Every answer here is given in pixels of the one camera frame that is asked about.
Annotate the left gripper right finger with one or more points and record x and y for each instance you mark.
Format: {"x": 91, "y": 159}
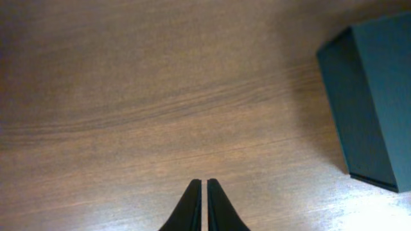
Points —
{"x": 221, "y": 214}

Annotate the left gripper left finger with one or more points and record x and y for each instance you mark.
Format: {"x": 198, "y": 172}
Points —
{"x": 187, "y": 215}

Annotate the dark green box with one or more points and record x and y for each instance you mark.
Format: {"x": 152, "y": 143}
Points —
{"x": 366, "y": 73}

